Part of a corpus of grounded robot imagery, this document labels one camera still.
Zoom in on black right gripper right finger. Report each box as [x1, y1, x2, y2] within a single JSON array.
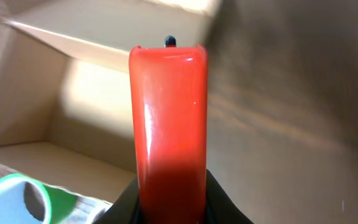
[[205, 170, 253, 224]]

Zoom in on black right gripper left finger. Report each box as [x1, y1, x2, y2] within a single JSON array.
[[93, 179, 140, 224]]

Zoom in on red stapler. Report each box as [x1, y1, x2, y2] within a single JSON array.
[[129, 35, 208, 223]]

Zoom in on green tape roll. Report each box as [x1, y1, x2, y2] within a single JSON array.
[[0, 173, 77, 224]]

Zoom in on open cardboard box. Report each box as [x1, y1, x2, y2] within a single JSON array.
[[0, 1, 221, 202]]

